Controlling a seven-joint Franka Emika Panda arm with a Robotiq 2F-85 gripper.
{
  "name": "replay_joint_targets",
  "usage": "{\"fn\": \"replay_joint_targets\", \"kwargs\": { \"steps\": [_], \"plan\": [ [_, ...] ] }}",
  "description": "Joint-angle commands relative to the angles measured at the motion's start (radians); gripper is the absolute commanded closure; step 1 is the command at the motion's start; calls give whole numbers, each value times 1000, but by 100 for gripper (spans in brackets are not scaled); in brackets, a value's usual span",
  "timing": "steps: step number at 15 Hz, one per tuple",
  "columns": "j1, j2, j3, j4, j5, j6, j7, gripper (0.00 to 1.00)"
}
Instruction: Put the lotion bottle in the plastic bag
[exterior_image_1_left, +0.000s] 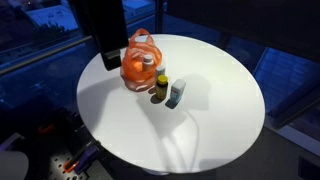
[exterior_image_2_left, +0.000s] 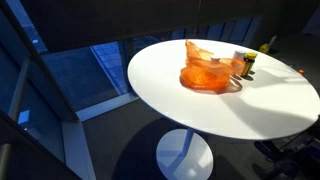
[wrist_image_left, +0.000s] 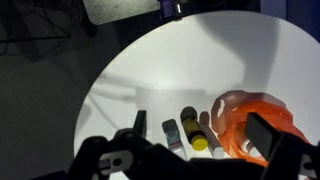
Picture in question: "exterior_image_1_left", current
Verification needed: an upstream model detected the yellow capped vitamin bottle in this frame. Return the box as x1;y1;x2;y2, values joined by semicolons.
155;74;170;101

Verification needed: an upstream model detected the white capped pill bottle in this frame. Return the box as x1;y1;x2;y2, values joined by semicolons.
142;54;155;73

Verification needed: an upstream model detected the white blue labelled container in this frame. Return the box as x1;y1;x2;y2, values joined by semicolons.
169;78;187;104

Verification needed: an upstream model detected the purple orange clamp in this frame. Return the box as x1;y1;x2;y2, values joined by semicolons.
63;143;102;175

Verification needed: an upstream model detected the metal railing bar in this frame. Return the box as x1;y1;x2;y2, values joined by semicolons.
0;35;93;76

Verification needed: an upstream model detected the white lotion bottle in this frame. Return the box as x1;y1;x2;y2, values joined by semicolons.
155;64;167;81

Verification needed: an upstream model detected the white rounded object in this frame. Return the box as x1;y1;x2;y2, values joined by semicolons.
0;150;30;180

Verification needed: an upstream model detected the perforated metal plate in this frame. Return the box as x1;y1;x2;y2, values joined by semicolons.
48;149;89;180

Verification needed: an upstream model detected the orange plastic bag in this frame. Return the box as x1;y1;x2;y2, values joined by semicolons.
120;28;164;92

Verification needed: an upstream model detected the small orange clamp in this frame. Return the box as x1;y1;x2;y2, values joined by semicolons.
37;123;56;135

